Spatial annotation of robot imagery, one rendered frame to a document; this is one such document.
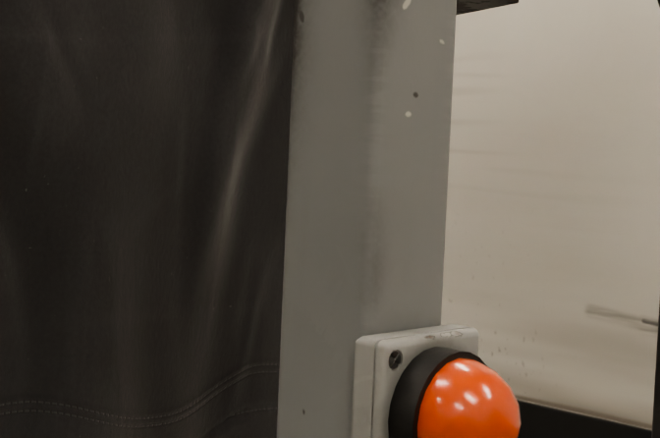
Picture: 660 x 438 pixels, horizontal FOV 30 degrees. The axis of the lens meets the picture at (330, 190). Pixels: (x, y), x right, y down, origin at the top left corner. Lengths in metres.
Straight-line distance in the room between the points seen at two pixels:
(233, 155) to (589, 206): 2.17
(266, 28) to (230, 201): 0.11
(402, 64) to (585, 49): 2.49
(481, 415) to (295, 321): 0.07
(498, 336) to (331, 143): 2.64
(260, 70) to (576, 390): 2.24
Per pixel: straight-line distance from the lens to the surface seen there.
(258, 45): 0.74
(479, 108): 3.04
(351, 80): 0.39
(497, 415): 0.38
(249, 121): 0.74
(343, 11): 0.40
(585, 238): 2.87
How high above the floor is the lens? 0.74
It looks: 3 degrees down
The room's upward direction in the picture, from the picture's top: 3 degrees clockwise
